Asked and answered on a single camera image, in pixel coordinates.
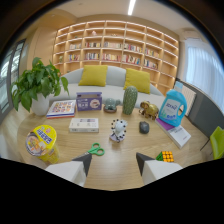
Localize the white flat pen box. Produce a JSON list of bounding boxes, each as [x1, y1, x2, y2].
[[68, 117, 100, 134]]

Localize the purple cardboard box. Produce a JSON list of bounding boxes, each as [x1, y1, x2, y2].
[[75, 91, 103, 112]]

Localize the colourful puzzle cube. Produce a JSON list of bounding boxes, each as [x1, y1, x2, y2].
[[155, 150, 175, 163]]

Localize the white book with purple edge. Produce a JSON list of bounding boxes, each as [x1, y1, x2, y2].
[[155, 117, 192, 150]]

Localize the yellow instant noodle cup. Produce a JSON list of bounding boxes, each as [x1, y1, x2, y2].
[[25, 124, 61, 165]]

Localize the dark grey computer mouse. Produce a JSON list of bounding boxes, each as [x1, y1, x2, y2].
[[138, 120, 151, 135]]

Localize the white black-dotted toy figure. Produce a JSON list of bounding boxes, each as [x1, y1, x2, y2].
[[109, 118, 129, 144]]

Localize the golden elephant figurine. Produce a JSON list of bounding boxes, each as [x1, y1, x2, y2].
[[138, 100, 160, 121]]

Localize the blue detergent bottle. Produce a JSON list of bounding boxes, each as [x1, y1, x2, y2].
[[158, 88, 188, 128]]

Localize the colourful picture book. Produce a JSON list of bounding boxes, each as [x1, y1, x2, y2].
[[45, 99, 77, 120]]

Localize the green chair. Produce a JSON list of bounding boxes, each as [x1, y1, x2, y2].
[[209, 125, 224, 161]]

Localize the green cactus vase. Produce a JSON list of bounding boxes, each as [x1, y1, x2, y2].
[[121, 85, 139, 116]]

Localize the yellow cushion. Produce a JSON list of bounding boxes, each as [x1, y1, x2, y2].
[[78, 64, 109, 88], [123, 67, 152, 95]]

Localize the green potted plant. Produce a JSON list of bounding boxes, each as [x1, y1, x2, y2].
[[10, 56, 70, 117]]

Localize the light grey sofa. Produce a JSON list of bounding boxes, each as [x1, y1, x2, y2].
[[48, 65, 167, 110]]

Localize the white curtain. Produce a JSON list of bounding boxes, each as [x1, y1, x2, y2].
[[184, 38, 224, 115]]

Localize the white ceiling light strip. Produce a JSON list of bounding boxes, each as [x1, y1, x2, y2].
[[127, 0, 137, 16]]

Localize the green handled scissors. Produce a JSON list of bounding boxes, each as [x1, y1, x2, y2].
[[83, 142, 106, 157]]

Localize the wooden bookshelf wall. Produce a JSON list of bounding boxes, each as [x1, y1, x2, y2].
[[52, 19, 180, 97]]

